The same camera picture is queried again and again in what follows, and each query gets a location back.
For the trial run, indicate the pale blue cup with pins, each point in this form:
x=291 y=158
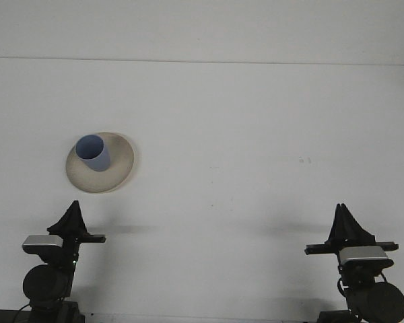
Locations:
x=99 y=161

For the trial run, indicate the pale cream round plate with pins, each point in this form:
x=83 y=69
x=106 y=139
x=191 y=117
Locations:
x=121 y=168

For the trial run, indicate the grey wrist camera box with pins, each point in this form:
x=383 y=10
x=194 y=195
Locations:
x=42 y=241
x=363 y=255

